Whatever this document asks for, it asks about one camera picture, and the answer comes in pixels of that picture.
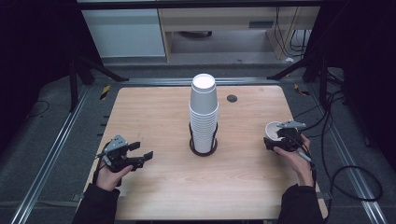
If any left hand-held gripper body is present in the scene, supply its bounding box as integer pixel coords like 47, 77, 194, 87
95, 133, 138, 174

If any person's left hand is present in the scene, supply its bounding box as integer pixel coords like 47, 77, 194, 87
94, 155, 134, 192

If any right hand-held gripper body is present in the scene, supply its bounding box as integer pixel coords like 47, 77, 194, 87
275, 119, 308, 154

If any person's right hand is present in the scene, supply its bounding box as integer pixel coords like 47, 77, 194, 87
273, 133, 316, 189

